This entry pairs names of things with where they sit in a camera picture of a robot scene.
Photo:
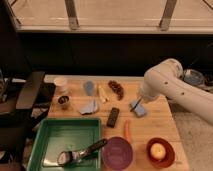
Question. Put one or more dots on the red plate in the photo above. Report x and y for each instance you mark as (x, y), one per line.
(166, 160)

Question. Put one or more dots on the blue grey cloth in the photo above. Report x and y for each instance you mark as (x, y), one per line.
(90, 108)

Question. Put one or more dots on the purple bowl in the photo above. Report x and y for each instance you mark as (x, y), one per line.
(117, 154)

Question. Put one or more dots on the yellow apple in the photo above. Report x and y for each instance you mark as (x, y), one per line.
(158, 151)

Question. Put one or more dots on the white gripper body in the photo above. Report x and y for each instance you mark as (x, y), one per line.
(148, 95)

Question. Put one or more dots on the black rectangular block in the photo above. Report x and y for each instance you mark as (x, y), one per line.
(113, 117)

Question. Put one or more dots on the blue sponge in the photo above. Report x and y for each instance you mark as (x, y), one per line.
(139, 110)

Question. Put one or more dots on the green plastic tray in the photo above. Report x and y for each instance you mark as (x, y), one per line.
(57, 135)

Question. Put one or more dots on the grey round container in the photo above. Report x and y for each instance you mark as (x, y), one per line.
(193, 77)

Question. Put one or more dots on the blue cup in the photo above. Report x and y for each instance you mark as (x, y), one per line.
(89, 88)

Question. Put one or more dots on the small dark cup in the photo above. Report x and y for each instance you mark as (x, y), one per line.
(63, 101)

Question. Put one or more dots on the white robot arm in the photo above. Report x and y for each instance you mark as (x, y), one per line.
(164, 78)

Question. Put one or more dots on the orange carrot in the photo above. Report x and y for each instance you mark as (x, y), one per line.
(127, 131)

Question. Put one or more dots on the white cup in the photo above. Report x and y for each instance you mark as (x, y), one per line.
(62, 84)

